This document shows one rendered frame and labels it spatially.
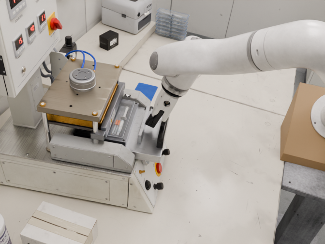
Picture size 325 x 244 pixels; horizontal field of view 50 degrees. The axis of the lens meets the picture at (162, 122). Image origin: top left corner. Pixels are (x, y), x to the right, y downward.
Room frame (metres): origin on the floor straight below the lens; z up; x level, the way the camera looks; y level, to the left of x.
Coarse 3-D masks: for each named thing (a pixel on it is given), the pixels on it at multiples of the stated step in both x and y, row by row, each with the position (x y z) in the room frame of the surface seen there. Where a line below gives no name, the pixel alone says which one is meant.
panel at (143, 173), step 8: (136, 160) 0.75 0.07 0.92; (136, 168) 0.72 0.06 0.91; (144, 168) 0.76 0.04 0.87; (152, 168) 0.81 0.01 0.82; (136, 176) 0.70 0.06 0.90; (144, 176) 0.74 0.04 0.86; (152, 176) 0.78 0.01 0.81; (160, 176) 0.83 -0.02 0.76; (144, 184) 0.71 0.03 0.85; (152, 184) 0.76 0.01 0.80; (152, 192) 0.73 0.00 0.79; (152, 200) 0.71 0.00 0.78
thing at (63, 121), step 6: (114, 90) 0.92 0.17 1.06; (108, 102) 0.85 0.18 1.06; (108, 108) 0.84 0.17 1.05; (48, 114) 0.76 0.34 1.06; (48, 120) 0.77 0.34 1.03; (54, 120) 0.76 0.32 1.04; (60, 120) 0.76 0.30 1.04; (66, 120) 0.76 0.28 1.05; (72, 120) 0.76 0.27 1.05; (78, 120) 0.76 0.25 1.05; (84, 120) 0.76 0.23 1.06; (102, 120) 0.77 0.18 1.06; (66, 126) 0.76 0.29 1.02; (72, 126) 0.76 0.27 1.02; (78, 126) 0.76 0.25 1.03; (84, 126) 0.76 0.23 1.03; (90, 126) 0.75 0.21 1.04
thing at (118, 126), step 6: (120, 102) 0.93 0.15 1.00; (126, 102) 0.93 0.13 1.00; (132, 102) 0.94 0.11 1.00; (120, 108) 0.89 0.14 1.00; (126, 108) 0.90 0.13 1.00; (132, 108) 0.90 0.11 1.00; (120, 114) 0.87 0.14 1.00; (126, 114) 0.87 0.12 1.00; (114, 120) 0.83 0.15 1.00; (120, 120) 0.84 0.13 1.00; (126, 120) 0.84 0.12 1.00; (114, 126) 0.80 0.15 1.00; (120, 126) 0.81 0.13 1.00; (108, 132) 0.77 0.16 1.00; (114, 132) 0.78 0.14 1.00; (120, 132) 0.78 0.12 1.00
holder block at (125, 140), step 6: (132, 114) 0.88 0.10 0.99; (132, 120) 0.85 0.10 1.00; (132, 126) 0.85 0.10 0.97; (78, 132) 0.77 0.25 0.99; (126, 132) 0.79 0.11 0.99; (90, 138) 0.76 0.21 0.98; (108, 138) 0.76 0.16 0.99; (114, 138) 0.76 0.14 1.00; (126, 138) 0.77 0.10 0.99; (126, 144) 0.76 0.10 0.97
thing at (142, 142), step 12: (144, 108) 0.95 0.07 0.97; (144, 120) 0.84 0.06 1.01; (168, 120) 0.91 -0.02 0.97; (72, 132) 0.79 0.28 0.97; (132, 132) 0.82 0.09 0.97; (144, 132) 0.83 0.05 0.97; (156, 132) 0.84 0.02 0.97; (132, 144) 0.77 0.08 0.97; (144, 144) 0.78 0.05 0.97; (156, 144) 0.78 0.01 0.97; (144, 156) 0.74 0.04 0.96; (156, 156) 0.73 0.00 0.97
